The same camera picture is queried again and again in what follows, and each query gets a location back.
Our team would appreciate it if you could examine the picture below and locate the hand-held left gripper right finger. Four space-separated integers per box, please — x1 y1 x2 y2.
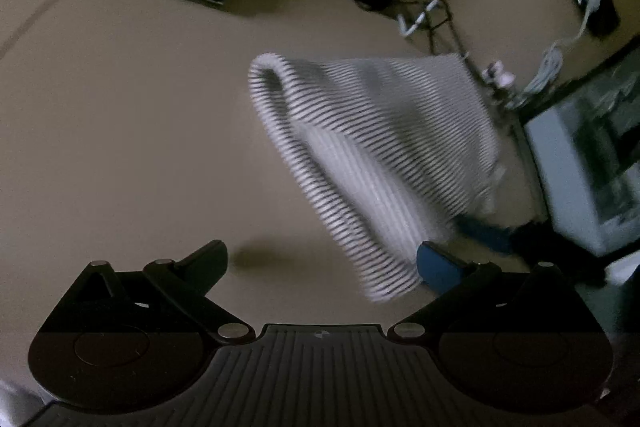
387 241 604 346

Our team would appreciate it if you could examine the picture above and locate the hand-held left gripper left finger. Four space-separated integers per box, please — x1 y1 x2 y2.
39 238 252 344

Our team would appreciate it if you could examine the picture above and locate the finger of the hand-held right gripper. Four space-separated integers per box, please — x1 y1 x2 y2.
456 216 518 254

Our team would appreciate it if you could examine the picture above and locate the white ribbed sweater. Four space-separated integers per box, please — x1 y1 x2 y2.
247 51 506 305

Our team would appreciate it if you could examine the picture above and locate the computer monitor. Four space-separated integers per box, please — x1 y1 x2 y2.
517 52 640 259

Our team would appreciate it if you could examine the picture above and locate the small pink figure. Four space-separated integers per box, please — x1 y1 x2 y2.
484 62 516 90

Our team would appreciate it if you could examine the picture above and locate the coiled white cable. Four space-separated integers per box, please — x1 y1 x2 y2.
520 0 603 105

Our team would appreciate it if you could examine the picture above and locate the white cable connector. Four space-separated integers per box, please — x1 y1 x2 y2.
397 0 441 38

